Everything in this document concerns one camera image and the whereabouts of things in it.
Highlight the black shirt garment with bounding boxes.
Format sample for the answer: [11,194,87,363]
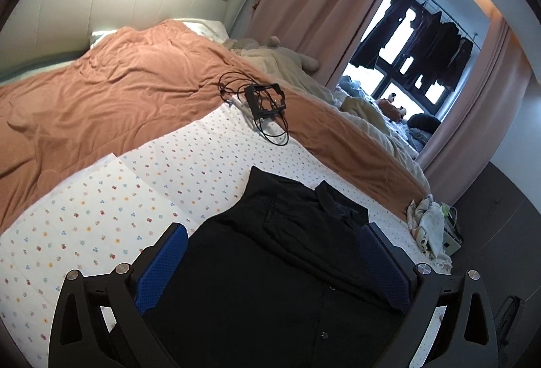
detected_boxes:
[144,168,404,367]

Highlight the dark hanging clothes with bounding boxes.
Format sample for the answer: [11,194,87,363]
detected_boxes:
[349,0,474,91]

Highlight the white bedside drawer cabinet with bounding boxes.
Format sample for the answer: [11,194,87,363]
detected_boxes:
[441,203,463,256]

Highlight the white floral bed sheet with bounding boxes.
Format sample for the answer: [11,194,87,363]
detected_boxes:
[1,105,426,367]

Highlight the crumpled patterned cloth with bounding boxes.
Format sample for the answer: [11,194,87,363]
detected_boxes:
[406,195,452,273]

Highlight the orange-brown blanket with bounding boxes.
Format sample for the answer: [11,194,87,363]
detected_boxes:
[1,20,430,228]

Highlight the beige plush toy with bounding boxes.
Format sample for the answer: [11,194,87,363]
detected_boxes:
[266,36,320,73]

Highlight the beige crumpled quilt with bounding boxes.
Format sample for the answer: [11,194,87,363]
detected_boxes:
[223,38,430,189]

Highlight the white pillow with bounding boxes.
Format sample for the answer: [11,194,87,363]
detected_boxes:
[181,18,229,44]

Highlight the black bracket with cables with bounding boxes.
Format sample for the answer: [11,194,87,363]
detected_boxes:
[217,70,290,147]

